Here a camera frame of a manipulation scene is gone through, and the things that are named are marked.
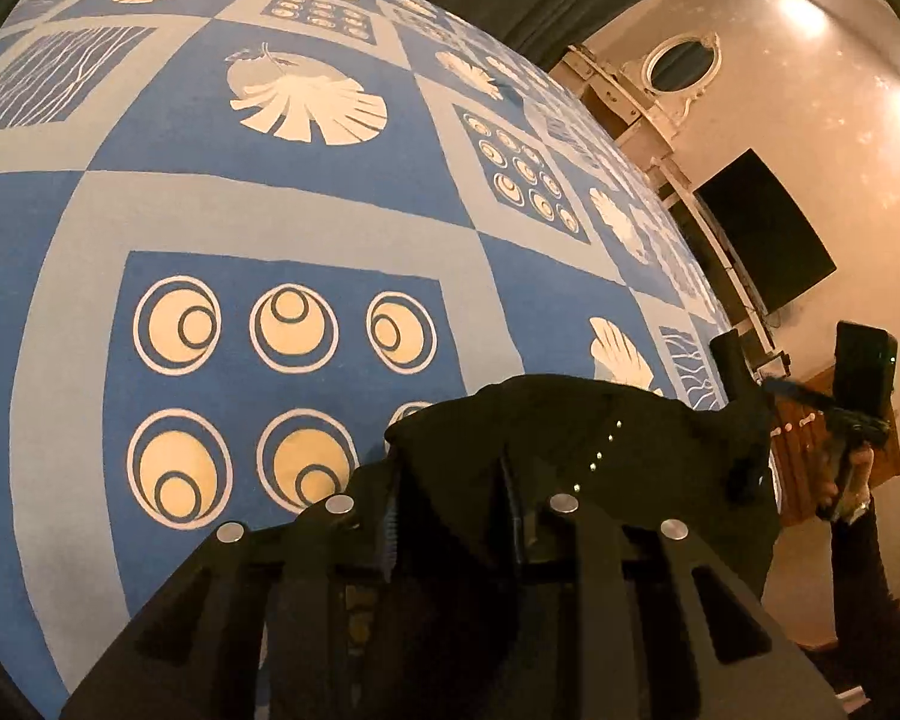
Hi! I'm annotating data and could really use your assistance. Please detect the black pants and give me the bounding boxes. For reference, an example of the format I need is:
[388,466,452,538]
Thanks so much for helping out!
[385,328,784,720]

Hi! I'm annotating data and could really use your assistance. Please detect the dark right sleeve forearm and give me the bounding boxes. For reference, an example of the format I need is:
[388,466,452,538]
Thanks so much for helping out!
[831,509,900,665]

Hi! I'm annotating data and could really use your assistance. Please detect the person's right hand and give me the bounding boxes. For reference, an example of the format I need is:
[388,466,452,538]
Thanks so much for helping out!
[814,439,875,523]

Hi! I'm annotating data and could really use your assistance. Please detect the brown wooden cabinet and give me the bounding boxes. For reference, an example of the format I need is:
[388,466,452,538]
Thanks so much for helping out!
[770,366,900,528]

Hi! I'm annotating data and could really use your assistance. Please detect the white dressing table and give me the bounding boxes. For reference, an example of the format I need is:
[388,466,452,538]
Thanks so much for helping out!
[551,44,792,374]

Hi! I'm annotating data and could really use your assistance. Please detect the blue patterned bedspread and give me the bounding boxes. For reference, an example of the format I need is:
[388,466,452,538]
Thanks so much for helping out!
[0,0,727,718]

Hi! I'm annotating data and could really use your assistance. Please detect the black wall television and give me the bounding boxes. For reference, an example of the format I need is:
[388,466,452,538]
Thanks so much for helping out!
[697,149,837,314]

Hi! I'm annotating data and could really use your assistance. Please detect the white oval wall mirror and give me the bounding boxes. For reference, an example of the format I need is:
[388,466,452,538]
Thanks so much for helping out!
[622,31,724,127]

